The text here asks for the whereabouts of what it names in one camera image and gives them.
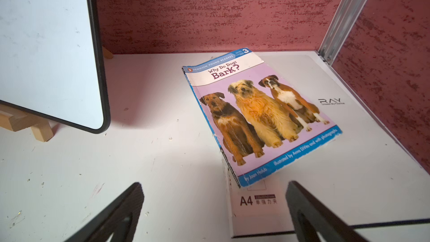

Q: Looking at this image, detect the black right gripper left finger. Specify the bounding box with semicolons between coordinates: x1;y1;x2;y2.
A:
67;182;144;242

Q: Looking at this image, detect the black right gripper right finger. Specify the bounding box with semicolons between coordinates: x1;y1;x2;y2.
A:
286;181;366;242

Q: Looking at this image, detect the white A4 paper box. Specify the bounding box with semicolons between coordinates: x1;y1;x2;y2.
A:
218;52;430;242

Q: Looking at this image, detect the dog picture book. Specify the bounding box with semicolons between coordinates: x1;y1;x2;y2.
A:
182;48;342;188

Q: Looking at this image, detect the wooden easel stand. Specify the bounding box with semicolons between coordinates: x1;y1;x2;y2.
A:
0;46;114;142

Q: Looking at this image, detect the white board black frame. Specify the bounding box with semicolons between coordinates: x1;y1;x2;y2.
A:
1;0;111;134

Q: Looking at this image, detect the right aluminium corner post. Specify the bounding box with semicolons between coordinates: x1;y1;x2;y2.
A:
318;0;367;66

